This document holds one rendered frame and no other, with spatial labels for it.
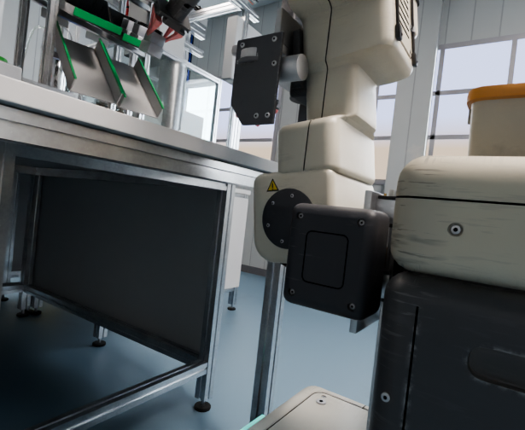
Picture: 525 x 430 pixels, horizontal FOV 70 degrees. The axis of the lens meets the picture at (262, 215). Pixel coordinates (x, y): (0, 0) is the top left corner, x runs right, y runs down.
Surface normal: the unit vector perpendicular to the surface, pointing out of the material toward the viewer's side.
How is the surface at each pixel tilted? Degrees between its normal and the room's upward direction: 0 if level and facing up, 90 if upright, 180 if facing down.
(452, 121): 90
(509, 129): 92
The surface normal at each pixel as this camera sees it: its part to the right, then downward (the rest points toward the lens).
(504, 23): -0.56, -0.05
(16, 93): 0.82, 0.10
